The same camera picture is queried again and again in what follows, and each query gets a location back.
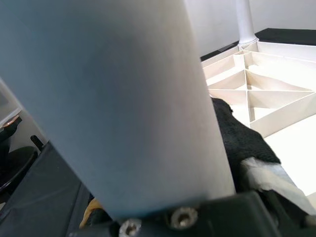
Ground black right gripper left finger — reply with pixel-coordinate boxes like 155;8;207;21
79;196;117;230

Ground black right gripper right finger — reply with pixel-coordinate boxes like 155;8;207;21
212;97;316;218

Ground white plastic table leg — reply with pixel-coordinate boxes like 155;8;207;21
236;0;259;50
0;0;235;220

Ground white plastic table top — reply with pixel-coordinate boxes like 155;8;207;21
201;40;316;198

